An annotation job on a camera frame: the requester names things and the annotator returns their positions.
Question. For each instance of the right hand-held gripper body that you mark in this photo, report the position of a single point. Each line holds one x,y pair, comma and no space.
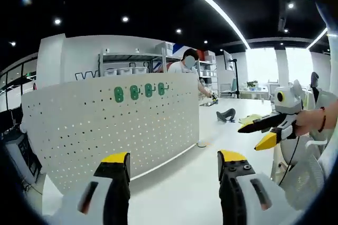
290,101

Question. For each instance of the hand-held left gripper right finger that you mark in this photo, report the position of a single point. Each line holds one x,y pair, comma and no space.
251,201

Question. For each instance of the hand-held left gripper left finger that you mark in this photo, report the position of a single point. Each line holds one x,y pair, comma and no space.
97,204

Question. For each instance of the white perforated mounting plate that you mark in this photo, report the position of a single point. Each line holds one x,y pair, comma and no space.
79,130

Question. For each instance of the green hook assembly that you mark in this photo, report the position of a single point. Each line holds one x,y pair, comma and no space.
161,89
118,94
134,93
149,91

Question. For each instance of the person's right hand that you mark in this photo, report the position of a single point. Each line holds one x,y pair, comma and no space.
307,122

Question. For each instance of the yellow-green cloth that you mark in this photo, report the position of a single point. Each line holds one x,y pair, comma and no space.
251,119

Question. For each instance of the black curved object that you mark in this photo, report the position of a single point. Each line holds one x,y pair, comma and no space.
224,115

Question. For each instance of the green potted plant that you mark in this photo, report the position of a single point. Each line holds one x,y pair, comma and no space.
252,83

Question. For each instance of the white mesh office chair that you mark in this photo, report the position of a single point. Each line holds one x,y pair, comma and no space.
303,177

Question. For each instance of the dark flat tray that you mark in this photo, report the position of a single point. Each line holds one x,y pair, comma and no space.
207,103

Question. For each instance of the grey metal shelf rack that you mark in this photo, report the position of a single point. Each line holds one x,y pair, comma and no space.
207,63
126,56

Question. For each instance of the white plastic crates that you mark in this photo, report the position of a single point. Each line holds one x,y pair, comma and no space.
163,48

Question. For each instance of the white storage bin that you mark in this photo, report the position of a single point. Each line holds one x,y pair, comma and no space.
140,70
124,71
110,71

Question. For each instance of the pink hanging bag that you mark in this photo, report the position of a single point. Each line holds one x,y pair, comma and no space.
35,86

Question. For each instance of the group of round ceiling spotlights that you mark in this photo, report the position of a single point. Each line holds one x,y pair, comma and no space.
125,19

